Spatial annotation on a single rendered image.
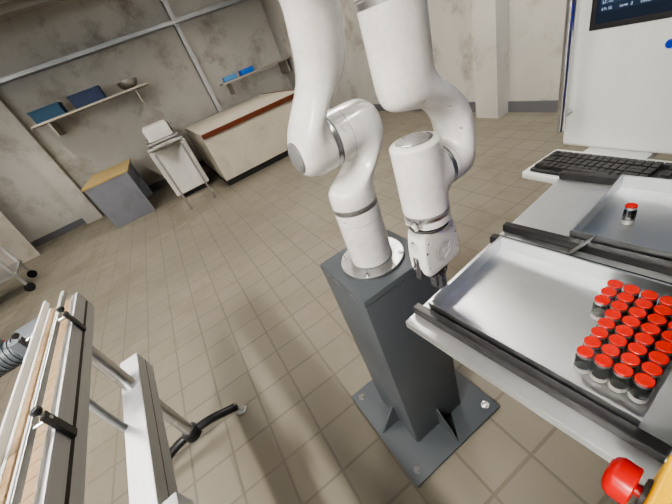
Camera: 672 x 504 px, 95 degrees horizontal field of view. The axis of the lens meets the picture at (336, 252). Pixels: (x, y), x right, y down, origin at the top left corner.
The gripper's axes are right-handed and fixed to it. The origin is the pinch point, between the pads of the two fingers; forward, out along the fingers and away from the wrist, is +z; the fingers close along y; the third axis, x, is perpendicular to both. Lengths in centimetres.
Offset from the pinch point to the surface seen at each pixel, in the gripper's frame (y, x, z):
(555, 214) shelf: 37.4, -6.2, 4.4
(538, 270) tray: 16.4, -12.6, 4.2
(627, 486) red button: -19.1, -37.2, -8.9
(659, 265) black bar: 25.8, -28.5, 2.5
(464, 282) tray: 5.3, -2.4, 4.2
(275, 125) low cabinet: 173, 463, 40
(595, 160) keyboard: 77, 0, 10
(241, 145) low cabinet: 109, 469, 45
